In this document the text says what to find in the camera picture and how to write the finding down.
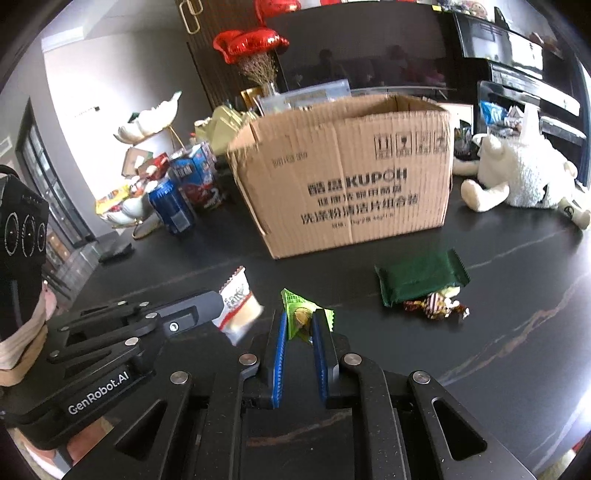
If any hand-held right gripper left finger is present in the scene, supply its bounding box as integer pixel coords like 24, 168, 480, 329
60, 308, 289, 480

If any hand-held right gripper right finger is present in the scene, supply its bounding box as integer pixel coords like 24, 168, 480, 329
311, 309, 536, 480

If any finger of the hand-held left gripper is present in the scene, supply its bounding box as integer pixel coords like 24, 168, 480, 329
48, 291, 222, 344
46, 302, 227, 365

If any green yellow snack packet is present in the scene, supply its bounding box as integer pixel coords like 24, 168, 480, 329
281, 288, 335, 342

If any white snack packet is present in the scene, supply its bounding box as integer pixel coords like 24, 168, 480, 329
217, 266, 265, 346

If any brown cardboard box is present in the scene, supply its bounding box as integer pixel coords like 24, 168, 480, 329
226, 92, 455, 260

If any person's left forearm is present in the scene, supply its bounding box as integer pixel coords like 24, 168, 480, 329
9, 413, 116, 478

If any pile of snacks in bowl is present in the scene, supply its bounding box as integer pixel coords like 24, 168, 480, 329
95, 157, 171, 215

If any person's left hand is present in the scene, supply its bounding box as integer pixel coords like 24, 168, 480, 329
0, 295, 56, 386

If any black remote control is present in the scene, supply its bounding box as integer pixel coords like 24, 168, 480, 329
99, 244, 134, 262

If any black framed glass door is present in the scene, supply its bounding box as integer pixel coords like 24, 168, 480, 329
16, 99, 100, 296

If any blue soda can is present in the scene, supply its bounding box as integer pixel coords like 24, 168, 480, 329
148, 178, 195, 234

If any dark green snack packet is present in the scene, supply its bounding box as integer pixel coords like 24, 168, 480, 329
374, 249, 471, 308

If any striped wrapped candy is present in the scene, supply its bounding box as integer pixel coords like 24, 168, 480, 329
425, 287, 471, 319

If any blue drink carton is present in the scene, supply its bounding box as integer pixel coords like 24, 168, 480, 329
168, 143, 227, 213

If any open cardboard box on floor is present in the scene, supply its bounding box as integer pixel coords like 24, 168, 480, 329
124, 147, 154, 176

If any white two-tier lotus fruit stand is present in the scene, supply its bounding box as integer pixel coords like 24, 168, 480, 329
95, 92, 183, 238

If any yellow mountain-shaped tissue box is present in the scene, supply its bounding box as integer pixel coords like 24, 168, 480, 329
196, 105, 259, 155

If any clear plastic container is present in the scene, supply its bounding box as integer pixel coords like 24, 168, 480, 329
256, 79, 352, 114

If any dried flower bouquet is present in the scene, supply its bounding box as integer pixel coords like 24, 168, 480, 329
238, 53, 280, 87

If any white plush sheep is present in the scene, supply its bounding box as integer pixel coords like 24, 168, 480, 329
461, 134, 591, 232

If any red heart balloon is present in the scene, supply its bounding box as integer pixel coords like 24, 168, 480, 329
213, 30, 252, 64
256, 0, 301, 14
231, 28, 291, 58

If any blue snack bag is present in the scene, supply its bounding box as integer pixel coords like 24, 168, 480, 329
480, 100, 509, 127

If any black television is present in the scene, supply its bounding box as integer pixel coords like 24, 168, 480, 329
265, 2, 458, 100

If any black upright piano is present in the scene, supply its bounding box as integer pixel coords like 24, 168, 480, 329
438, 9, 585, 144

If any gold picture frame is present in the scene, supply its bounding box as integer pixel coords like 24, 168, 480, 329
241, 87, 264, 112

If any gold wall ornament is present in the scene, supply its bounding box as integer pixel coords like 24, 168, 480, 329
178, 0, 204, 33

